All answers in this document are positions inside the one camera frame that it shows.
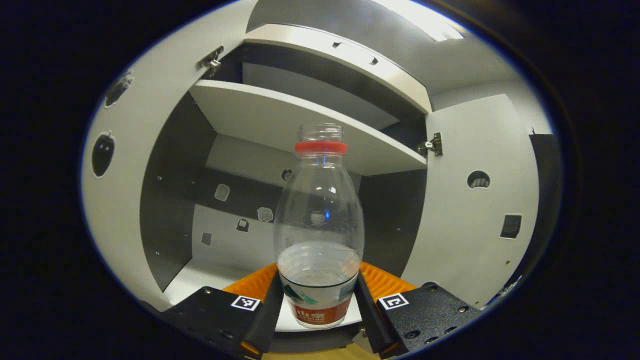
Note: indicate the white cabinet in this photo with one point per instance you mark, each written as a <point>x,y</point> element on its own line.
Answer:
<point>170,200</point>

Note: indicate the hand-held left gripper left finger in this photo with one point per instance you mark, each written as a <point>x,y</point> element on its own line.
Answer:
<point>270,310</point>

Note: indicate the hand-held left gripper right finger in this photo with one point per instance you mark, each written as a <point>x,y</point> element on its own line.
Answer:
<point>367,310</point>

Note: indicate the clear plastic bottle red label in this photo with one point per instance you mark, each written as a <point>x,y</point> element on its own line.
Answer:
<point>320,220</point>

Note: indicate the white upper cabinet shelf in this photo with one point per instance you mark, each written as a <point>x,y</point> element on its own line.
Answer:
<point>260,115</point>

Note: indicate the black backdrop cloth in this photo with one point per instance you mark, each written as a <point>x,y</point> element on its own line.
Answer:
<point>547,200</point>

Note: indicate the large ceiling light panel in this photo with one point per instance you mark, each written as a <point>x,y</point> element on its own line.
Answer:
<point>425,20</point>

